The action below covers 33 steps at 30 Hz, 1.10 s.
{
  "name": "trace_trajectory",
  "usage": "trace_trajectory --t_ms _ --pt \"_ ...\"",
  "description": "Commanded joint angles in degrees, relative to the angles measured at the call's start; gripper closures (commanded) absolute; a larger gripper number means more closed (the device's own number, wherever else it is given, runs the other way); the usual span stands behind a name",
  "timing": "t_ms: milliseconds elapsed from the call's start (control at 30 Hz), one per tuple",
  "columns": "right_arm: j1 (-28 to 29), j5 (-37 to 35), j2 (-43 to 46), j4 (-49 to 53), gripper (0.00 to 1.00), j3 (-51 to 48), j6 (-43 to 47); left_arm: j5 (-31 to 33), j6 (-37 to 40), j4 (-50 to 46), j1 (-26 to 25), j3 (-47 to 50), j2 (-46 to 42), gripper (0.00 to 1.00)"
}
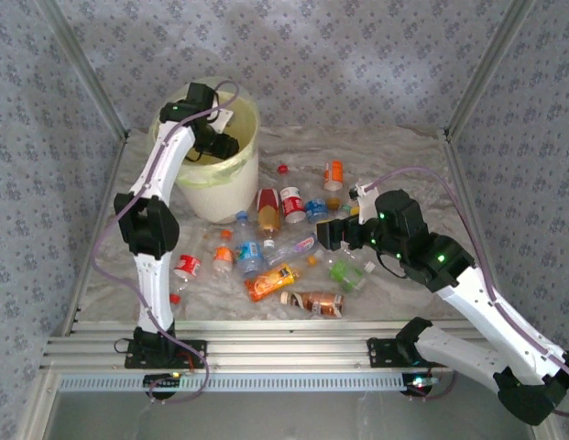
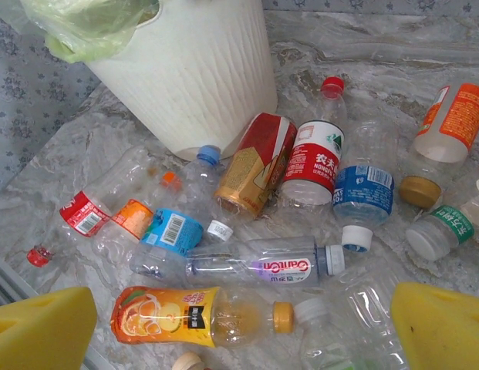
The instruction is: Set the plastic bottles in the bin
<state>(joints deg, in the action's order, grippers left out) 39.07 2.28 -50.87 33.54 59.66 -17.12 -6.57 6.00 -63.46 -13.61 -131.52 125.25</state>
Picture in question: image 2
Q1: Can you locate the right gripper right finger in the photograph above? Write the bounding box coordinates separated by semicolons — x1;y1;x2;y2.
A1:
390;281;479;370

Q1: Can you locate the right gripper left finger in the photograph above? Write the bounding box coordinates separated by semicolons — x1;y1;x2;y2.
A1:
0;286;98;370

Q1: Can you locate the clear ribbed bottle white cap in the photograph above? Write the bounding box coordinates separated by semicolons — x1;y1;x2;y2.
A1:
292;265;410;370

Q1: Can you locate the green label bottle white cap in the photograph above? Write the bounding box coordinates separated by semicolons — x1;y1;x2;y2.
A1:
404;192;479;263

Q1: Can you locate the orange juice bottle yellow cap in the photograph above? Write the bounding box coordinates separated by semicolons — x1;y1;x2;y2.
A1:
110;284;295;350

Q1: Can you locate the clear bottle orange label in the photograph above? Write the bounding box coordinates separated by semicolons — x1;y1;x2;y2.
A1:
92;171;184;271

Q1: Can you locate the blue label bottle white cap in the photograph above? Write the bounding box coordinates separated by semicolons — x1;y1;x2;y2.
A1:
331;115;400;254

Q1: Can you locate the clear bottle blue cap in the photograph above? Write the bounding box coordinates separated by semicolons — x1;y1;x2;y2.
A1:
129;144;224;288

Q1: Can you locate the clear bottle purple red label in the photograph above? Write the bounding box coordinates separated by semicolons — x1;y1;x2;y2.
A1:
184;234;346;290

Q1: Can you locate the orange label bottle gold cap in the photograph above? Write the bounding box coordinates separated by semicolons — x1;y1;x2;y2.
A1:
400;82;479;205

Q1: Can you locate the red white label water bottle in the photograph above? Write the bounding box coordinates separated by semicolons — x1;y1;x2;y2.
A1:
281;76;348;207

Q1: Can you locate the brown red bottle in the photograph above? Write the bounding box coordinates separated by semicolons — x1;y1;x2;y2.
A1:
212;111;299;221

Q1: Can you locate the white ribbed plastic bin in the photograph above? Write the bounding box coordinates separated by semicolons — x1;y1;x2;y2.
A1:
80;0;278;162

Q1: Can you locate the pale green bin liner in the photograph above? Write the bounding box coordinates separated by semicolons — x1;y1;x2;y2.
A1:
0;0;163;65

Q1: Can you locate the clear bottle red cola label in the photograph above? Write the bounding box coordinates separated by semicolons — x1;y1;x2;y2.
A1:
25;146;159;269

